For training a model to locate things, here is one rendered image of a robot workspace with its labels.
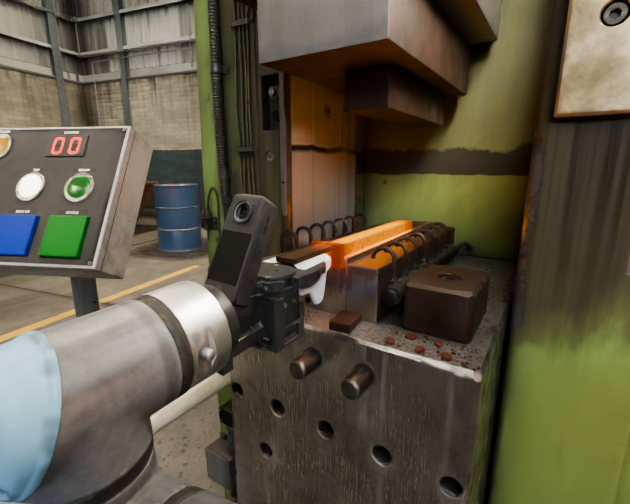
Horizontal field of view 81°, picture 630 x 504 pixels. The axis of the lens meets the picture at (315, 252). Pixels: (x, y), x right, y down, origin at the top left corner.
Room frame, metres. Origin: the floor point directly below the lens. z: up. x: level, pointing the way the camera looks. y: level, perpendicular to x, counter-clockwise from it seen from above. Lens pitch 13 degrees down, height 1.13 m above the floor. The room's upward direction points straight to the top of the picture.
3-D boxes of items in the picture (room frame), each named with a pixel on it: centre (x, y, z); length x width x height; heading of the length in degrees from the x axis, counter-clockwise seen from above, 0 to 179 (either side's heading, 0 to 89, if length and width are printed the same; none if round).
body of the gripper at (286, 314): (0.37, 0.07, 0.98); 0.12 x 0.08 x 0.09; 146
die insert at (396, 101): (0.72, -0.16, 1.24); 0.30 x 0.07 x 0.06; 146
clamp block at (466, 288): (0.48, -0.18, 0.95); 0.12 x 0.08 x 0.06; 146
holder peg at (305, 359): (0.44, 0.01, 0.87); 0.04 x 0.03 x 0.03; 146
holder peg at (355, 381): (0.40, -0.05, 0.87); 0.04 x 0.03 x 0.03; 146
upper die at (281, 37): (0.70, -0.12, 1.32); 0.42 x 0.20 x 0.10; 146
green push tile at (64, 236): (0.63, 0.43, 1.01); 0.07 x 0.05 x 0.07; 81
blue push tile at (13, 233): (0.64, 0.53, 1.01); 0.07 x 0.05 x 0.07; 81
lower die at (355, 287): (0.70, -0.12, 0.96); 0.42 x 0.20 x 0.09; 146
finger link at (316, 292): (0.45, 0.00, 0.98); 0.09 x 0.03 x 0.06; 143
